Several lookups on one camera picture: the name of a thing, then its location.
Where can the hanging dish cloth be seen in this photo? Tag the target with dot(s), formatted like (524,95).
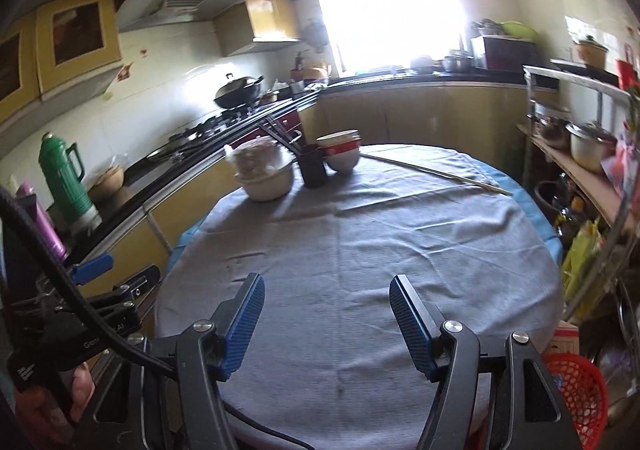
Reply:
(316,35)

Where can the red wall hanging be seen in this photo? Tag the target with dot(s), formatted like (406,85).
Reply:
(631,75)

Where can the steel bowl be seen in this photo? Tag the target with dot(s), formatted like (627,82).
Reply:
(457,63)

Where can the purple thermos bottle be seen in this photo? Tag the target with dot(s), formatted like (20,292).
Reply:
(45,225)

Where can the yellow plastic bag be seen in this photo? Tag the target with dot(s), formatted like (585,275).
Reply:
(580,255)

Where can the person's left hand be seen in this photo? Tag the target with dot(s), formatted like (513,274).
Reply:
(50,410)

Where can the white dish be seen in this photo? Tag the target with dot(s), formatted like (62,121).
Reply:
(422,62)

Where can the metal storage rack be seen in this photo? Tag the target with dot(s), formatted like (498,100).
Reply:
(575,165)

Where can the cardboard box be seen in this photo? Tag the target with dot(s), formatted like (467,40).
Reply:
(565,337)

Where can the red plastic basket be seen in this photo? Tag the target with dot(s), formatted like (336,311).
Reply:
(577,390)

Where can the plastic covered bowl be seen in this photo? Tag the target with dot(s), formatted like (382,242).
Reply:
(255,155)

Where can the grey cloth round table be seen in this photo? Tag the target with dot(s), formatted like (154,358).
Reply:
(350,240)

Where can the black wok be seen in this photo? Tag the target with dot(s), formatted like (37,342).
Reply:
(239,91)

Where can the green plastic bag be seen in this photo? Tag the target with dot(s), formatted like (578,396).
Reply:
(520,30)

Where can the yellow wall cabinet brown panels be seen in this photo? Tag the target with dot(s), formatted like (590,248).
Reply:
(75,30)

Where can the black chopstick holder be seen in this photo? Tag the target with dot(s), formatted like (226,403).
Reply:
(312,168)

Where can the green thermos jug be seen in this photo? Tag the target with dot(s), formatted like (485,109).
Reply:
(65,180)

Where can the red banded white bowl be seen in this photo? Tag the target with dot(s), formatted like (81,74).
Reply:
(344,156)

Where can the plain yellow wall cabinet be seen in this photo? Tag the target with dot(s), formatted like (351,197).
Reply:
(255,25)

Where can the white basin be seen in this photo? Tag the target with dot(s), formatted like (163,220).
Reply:
(267,185)

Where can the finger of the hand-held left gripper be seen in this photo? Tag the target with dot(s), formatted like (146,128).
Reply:
(92,267)
(137,286)

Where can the plastic oil bottle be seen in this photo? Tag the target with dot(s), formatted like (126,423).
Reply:
(570,217)

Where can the yellow kettle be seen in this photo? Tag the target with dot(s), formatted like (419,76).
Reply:
(316,72)

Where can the blue tablecloth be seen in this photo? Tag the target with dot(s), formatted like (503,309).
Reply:
(537,217)

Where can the yellow enamel pot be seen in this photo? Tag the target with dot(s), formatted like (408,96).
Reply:
(591,52)

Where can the microwave oven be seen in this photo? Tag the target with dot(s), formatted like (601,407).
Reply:
(505,54)

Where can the brown bowl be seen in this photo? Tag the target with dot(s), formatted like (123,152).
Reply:
(106,180)

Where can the long bamboo stick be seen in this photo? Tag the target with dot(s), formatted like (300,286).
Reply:
(435,173)

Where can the pink plastic bag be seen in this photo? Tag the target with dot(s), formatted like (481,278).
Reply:
(625,160)

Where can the steel pot with lid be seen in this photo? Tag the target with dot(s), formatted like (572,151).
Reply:
(590,143)

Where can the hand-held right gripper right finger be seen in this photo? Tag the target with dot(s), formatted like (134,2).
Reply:
(412,325)

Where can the small dark pot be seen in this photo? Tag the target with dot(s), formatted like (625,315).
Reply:
(550,128)

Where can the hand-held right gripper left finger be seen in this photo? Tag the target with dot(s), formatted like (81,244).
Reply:
(245,325)

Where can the gas stove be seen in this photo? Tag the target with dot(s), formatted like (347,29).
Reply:
(210,128)

